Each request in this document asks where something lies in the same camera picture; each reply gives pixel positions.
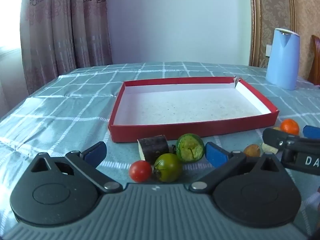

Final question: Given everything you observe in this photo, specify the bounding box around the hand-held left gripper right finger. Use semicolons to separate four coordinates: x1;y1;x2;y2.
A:
189;142;287;194

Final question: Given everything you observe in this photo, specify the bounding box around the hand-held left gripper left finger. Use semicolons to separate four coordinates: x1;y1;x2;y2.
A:
30;141;123;193

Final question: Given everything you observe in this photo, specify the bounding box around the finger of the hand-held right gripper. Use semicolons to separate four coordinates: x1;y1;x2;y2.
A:
262;128;304;153
303;125;320;140

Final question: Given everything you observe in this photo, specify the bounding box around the orange tangerine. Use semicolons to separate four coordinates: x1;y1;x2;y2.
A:
280;119;300;136

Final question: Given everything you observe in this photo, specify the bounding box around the small brown potato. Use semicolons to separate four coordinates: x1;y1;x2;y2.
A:
243;144;261;157

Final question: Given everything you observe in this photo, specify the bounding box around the green tomato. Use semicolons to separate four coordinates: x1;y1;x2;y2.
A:
153;153;183;183

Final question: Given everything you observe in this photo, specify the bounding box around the red tomato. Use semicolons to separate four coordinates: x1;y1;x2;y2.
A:
129;160;153;183

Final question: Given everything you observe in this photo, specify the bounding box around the red cardboard box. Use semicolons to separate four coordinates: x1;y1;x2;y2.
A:
108;77;279;143

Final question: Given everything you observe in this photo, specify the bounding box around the pale cut fruit piece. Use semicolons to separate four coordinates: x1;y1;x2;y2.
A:
261;142;279;155

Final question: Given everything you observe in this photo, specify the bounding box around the green cut citrus fruit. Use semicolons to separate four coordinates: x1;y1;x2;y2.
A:
176;133;205;162

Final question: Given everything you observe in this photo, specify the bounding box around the dark purple eggplant piece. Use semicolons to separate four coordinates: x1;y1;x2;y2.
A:
137;135;170;165

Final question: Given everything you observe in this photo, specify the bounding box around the wooden chair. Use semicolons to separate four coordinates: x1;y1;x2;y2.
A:
308;35;320;86

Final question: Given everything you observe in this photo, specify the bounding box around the light blue kettle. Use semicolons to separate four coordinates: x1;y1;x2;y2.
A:
265;28;300;91

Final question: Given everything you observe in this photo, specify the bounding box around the pink patterned curtain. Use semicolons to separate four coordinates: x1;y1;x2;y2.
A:
19;0;113;96

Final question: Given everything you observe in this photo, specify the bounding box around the gold wall frame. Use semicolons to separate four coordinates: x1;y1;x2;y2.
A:
249;0;298;68

